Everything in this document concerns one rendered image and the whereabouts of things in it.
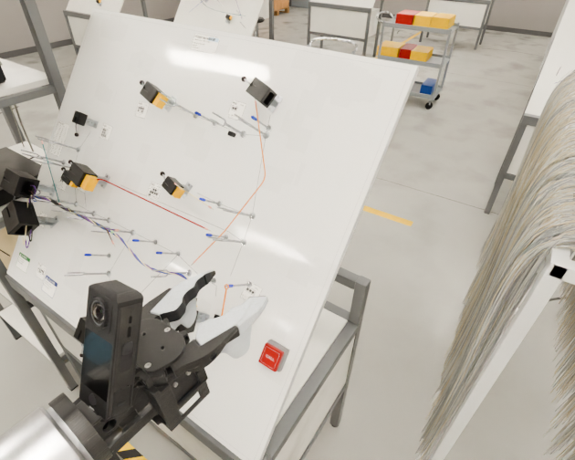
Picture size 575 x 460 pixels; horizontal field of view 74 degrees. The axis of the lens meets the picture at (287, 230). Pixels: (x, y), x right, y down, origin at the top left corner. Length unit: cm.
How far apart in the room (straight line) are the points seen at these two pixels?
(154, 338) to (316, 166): 65
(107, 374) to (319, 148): 73
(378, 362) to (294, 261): 147
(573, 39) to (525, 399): 248
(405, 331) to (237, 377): 160
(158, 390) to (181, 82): 101
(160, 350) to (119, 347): 5
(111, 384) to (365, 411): 187
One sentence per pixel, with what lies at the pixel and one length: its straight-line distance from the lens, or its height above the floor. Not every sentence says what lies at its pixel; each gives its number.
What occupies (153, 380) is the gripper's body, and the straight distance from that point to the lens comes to 39.
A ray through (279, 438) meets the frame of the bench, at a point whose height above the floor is 80.
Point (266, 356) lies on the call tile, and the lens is 95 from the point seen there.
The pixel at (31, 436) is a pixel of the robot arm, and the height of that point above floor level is 160.
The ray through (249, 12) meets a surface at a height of 114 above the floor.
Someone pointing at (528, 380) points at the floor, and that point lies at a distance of 259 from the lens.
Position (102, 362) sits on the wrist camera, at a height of 162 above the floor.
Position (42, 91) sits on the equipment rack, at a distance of 169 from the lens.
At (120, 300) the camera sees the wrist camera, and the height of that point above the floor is 167.
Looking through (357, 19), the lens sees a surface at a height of 68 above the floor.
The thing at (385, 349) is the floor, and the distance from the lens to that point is 239.
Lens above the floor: 191
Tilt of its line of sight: 38 degrees down
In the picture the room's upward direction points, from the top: 1 degrees clockwise
